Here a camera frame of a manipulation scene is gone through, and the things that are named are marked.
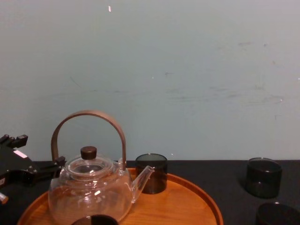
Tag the glass teapot lid dark knob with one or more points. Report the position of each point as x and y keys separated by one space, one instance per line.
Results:
x=88 y=164

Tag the round wooden tray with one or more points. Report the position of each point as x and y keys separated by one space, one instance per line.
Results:
x=168 y=208

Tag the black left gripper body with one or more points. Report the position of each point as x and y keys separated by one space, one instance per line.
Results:
x=14 y=164

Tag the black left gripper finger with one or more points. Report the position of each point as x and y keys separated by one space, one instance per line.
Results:
x=17 y=141
x=47 y=170

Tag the smoked glass cup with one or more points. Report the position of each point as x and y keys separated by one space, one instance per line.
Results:
x=93 y=220
x=279 y=215
x=154 y=178
x=263 y=180

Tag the black table cloth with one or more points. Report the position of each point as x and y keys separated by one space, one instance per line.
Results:
x=222 y=178

